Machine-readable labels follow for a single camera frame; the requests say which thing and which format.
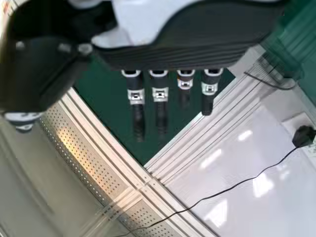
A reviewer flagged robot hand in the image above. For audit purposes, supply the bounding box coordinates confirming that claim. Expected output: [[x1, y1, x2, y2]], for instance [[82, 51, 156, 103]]
[[0, 0, 285, 143]]

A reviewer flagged black plug adapter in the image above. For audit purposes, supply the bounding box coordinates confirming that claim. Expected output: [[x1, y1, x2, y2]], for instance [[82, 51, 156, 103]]
[[292, 124, 316, 149]]

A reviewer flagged thin black power cable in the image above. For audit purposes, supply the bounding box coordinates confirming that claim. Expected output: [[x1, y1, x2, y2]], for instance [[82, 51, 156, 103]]
[[122, 145, 300, 237]]

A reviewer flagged white socket strip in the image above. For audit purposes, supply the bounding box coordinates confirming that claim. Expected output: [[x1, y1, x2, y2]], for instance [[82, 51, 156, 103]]
[[281, 118, 316, 159]]

